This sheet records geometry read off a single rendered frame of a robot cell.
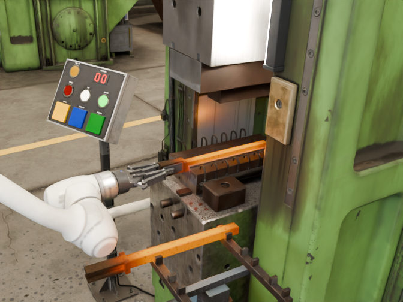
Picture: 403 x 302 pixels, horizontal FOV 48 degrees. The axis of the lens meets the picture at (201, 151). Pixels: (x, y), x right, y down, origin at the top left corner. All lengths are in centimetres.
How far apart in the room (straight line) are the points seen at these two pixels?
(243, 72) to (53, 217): 71
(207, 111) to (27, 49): 471
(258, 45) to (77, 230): 73
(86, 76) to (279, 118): 94
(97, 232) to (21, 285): 145
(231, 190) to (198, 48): 45
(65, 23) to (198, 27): 493
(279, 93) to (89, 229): 62
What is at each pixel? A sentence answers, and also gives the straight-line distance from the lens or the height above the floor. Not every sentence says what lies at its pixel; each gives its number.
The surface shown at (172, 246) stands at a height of 98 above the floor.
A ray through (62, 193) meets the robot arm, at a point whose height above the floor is 102.
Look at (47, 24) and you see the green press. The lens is 615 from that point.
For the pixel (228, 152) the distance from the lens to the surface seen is 160.
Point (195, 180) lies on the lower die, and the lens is 149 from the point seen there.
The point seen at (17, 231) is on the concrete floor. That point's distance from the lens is 304.
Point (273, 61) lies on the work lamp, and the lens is 123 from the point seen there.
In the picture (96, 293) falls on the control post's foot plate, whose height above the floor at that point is 1.
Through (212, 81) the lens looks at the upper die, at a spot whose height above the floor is 130.
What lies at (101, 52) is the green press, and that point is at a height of 17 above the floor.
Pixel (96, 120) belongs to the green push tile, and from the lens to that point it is 182.
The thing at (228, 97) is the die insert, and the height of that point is 123.
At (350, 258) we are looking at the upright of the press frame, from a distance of 163.
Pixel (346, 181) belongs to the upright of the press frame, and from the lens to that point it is 129.
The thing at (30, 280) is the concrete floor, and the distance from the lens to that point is 266.
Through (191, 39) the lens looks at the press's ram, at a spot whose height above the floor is 142.
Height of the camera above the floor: 171
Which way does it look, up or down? 26 degrees down
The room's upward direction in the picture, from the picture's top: 3 degrees clockwise
